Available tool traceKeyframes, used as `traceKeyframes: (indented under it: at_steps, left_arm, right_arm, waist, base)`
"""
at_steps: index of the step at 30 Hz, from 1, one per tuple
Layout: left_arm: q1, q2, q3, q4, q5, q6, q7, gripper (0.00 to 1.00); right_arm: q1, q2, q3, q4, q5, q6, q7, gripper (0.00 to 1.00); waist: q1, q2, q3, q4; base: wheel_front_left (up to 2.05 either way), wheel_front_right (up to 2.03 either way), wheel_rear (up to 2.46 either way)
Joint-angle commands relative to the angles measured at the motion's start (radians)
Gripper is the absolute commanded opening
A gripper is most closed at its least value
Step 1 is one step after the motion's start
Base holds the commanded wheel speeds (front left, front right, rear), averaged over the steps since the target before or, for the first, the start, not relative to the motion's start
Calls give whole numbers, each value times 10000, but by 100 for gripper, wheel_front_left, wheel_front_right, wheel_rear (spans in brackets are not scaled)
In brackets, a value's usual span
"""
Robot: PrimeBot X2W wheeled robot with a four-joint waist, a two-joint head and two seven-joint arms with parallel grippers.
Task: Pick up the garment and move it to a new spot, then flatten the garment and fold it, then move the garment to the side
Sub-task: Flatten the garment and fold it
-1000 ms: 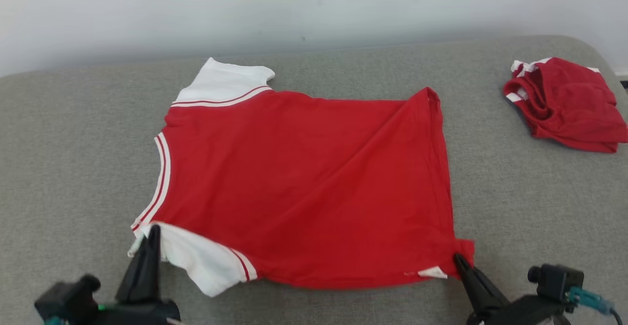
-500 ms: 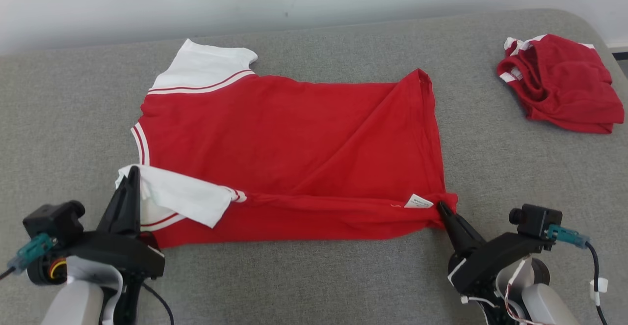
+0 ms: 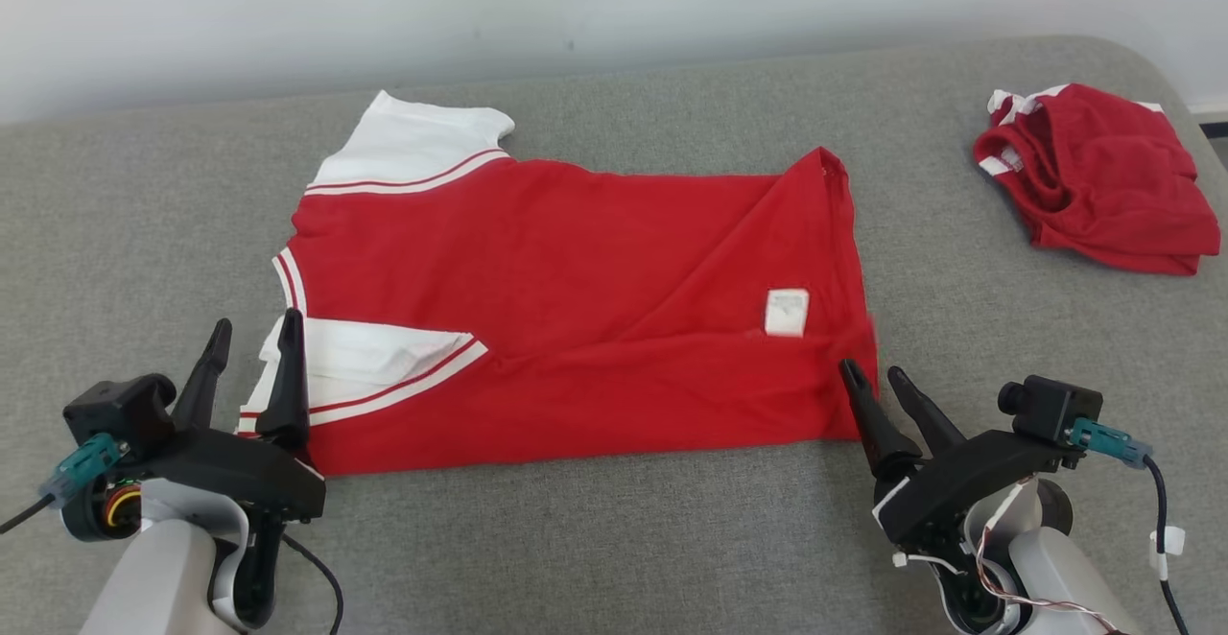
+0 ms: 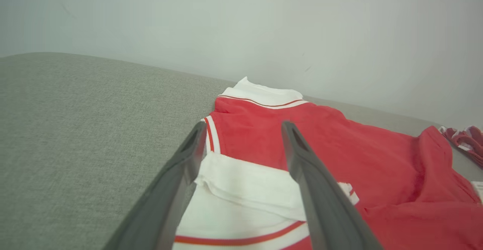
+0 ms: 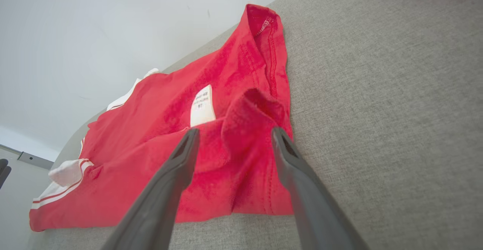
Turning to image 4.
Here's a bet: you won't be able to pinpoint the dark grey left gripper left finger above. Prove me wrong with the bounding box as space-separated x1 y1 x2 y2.
104 122 207 250

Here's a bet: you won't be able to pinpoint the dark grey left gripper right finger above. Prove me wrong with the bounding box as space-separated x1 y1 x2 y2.
281 121 383 250

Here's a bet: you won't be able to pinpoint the red shorts with white stripe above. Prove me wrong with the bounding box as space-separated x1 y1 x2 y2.
440 126 483 168

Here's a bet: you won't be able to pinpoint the red and white jersey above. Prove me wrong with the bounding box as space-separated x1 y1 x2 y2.
172 77 483 250

